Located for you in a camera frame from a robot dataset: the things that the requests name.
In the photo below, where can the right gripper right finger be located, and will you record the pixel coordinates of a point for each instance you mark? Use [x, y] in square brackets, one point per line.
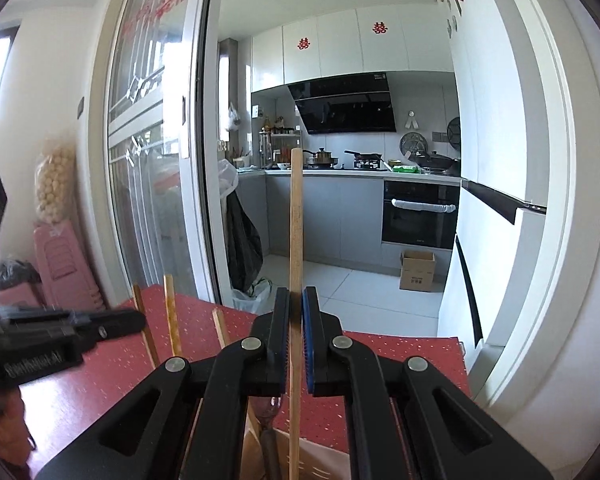
[405, 419]

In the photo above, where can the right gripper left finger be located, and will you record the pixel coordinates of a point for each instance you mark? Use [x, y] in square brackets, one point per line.
[185, 420]

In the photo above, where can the yellow patterned chopstick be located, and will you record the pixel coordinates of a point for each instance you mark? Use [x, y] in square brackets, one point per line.
[172, 315]

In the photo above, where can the plain wooden chopstick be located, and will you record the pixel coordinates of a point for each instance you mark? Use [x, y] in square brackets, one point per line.
[148, 339]
[295, 330]
[220, 327]

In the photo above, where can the dark translucent plastic spoon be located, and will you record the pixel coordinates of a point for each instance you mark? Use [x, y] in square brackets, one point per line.
[266, 410]

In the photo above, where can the person's left hand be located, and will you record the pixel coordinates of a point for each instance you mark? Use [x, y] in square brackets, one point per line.
[15, 445]

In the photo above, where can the pink plastic stool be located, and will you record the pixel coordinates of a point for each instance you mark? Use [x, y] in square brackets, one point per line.
[60, 278]

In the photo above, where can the cardboard box on floor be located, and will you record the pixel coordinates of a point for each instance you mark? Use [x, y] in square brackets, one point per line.
[417, 270]

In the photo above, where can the black hanging garment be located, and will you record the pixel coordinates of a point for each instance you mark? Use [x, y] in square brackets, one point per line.
[243, 246]

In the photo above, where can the bag of white balls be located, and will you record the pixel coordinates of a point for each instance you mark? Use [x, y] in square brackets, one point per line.
[54, 181]

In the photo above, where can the black built-in oven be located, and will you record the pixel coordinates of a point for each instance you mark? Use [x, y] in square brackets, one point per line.
[420, 214]

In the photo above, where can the glass sliding door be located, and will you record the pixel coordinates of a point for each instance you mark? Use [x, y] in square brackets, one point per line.
[148, 181]

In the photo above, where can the black range hood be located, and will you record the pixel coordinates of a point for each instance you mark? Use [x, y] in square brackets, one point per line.
[345, 103]

